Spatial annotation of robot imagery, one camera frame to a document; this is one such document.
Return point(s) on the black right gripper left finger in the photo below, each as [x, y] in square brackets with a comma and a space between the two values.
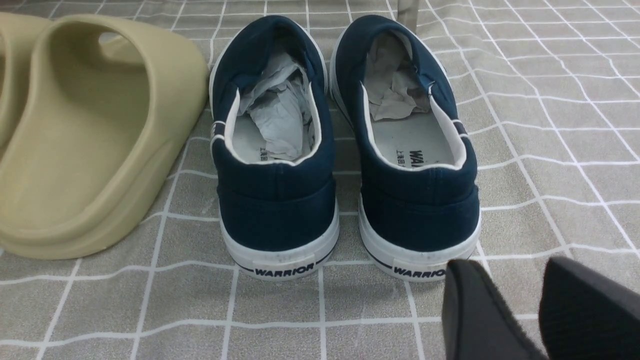
[477, 323]

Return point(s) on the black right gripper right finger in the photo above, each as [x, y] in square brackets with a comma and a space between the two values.
[583, 315]

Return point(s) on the navy slip-on shoe right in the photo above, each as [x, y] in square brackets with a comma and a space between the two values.
[418, 204]

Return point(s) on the navy slip-on shoe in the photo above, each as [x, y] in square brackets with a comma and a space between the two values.
[273, 147]
[418, 204]

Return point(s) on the navy slip-on shoe left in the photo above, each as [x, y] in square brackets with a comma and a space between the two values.
[273, 147]

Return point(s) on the grey checked tablecloth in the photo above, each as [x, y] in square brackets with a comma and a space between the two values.
[548, 91]

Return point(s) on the olive foam slipper right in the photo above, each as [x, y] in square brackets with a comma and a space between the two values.
[109, 104]

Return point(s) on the olive foam slipper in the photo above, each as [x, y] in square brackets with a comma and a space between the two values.
[10, 75]
[109, 104]

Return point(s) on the olive foam slipper left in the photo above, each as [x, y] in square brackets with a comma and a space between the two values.
[10, 75]

